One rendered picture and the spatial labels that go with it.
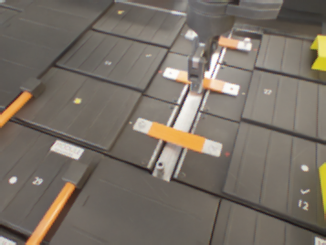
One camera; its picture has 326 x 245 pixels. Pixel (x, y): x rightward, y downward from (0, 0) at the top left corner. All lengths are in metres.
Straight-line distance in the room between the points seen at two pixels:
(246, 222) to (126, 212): 0.16
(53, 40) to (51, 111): 0.20
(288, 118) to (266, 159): 0.10
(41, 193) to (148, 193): 0.15
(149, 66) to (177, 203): 0.29
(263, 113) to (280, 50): 0.19
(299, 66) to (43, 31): 0.57
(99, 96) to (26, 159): 0.16
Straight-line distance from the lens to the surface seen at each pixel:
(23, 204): 0.40
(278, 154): 0.42
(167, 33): 0.61
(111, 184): 0.36
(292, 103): 0.50
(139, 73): 0.50
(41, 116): 0.48
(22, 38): 0.66
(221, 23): 0.38
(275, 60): 0.58
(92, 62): 0.55
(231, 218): 0.36
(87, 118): 0.44
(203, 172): 0.39
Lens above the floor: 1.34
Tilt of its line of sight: 54 degrees down
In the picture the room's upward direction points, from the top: 1 degrees counter-clockwise
